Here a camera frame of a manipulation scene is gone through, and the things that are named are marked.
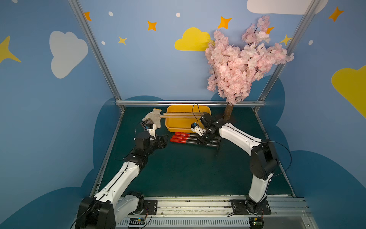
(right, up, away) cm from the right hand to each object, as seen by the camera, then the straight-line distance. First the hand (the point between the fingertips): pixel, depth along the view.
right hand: (202, 139), depth 91 cm
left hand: (-23, +4, -8) cm, 25 cm away
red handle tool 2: (-7, 0, +9) cm, 11 cm away
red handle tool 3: (-8, -3, +7) cm, 11 cm away
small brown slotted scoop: (-40, +10, +20) cm, 46 cm away
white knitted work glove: (-36, +16, +25) cm, 46 cm away
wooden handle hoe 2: (-13, +18, +20) cm, 30 cm away
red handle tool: (-10, +3, +11) cm, 15 cm away
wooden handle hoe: (-15, +16, +18) cm, 28 cm away
